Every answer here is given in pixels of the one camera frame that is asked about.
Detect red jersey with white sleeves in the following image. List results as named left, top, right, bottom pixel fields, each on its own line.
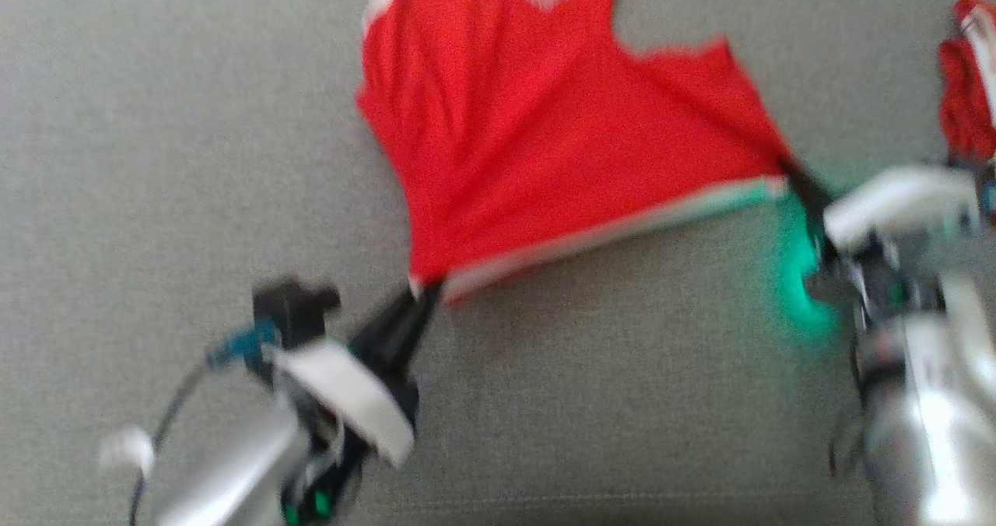
left=938, top=0, right=996, bottom=161

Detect white cable label tag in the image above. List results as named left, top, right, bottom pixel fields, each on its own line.
left=100, top=425, right=155, bottom=477

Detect red mesh shorts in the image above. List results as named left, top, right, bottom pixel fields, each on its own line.
left=356, top=0, right=791, bottom=305

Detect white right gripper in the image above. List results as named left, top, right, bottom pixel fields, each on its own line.
left=778, top=156, right=983, bottom=293

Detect large grey sofa seat cushion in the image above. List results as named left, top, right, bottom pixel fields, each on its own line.
left=0, top=0, right=996, bottom=526

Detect left camera cable blue plug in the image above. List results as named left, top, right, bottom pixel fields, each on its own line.
left=128, top=320, right=279, bottom=526

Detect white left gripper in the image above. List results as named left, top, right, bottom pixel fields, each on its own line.
left=272, top=281, right=446, bottom=468

